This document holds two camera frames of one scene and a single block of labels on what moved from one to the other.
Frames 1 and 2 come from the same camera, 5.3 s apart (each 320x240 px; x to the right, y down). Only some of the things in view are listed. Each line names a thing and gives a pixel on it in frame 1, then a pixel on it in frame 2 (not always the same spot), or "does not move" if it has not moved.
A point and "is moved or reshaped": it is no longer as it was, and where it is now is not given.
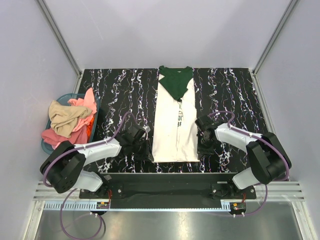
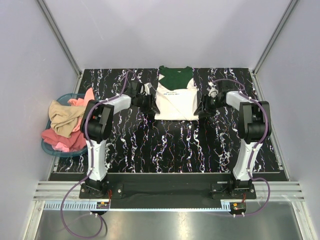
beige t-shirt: x=63 y=118 does not move
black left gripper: x=147 y=154 to x=151 y=106
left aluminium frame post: x=61 y=41 does not move
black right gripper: x=201 y=151 to x=207 y=111
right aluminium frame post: x=274 y=36 does not move
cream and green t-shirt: x=175 y=136 is moved or reshaped
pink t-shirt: x=80 y=135 does not move
